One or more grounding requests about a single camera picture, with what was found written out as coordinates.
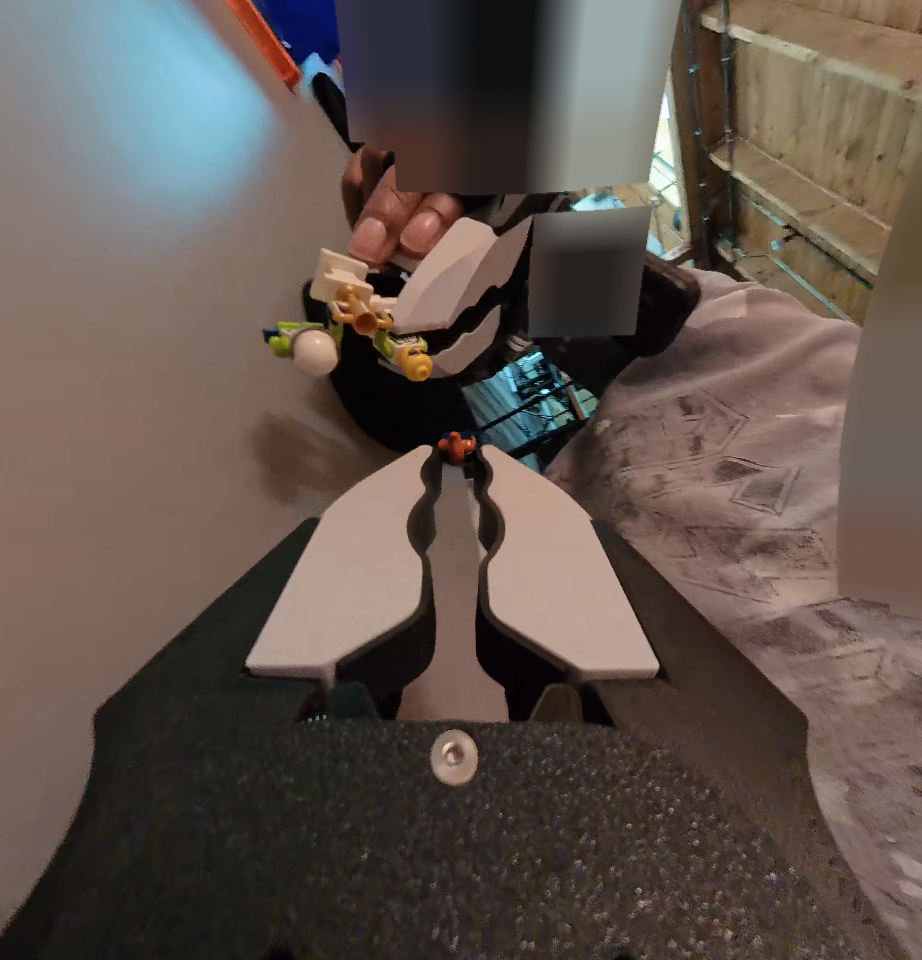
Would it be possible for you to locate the black mesh office chair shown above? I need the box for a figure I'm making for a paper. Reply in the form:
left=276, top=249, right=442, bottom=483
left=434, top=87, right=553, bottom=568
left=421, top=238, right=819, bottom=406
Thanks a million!
left=304, top=278, right=484, bottom=454

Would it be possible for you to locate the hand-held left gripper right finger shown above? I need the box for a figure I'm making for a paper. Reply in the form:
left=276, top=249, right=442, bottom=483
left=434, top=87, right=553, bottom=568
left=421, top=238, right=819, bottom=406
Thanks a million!
left=473, top=447, right=661, bottom=685

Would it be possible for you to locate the person's right hand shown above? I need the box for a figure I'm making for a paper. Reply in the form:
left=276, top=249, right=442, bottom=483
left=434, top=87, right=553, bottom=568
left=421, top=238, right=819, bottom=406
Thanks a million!
left=341, top=143, right=465, bottom=271

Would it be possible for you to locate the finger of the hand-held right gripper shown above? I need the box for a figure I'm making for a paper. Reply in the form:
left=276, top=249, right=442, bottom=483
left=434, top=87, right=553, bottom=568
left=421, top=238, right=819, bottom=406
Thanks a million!
left=424, top=293, right=514, bottom=376
left=391, top=218, right=499, bottom=334

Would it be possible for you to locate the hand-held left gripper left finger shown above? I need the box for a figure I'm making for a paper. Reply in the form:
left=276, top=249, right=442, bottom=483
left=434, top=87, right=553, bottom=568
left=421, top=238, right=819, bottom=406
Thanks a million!
left=245, top=447, right=441, bottom=684

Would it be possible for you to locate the small orange lego piece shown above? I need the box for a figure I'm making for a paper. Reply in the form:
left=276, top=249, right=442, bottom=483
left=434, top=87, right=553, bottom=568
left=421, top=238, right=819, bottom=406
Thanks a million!
left=229, top=0, right=304, bottom=88

